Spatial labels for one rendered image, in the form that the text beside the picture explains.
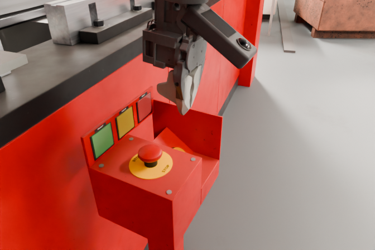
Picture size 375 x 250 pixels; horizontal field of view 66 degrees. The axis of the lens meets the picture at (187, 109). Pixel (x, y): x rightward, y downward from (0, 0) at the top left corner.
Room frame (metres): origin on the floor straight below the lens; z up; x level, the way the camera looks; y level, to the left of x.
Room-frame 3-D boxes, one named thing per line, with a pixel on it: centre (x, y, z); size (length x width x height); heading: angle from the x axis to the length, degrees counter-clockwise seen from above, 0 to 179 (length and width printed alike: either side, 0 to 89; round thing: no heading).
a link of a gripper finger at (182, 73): (0.42, 0.01, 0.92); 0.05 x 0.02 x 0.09; 153
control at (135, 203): (0.41, 0.05, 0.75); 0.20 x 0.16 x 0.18; 153
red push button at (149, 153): (0.37, 0.06, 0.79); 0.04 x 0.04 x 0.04
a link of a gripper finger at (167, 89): (0.44, 0.03, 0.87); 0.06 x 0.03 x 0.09; 63
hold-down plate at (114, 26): (0.84, 0.19, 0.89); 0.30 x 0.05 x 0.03; 159
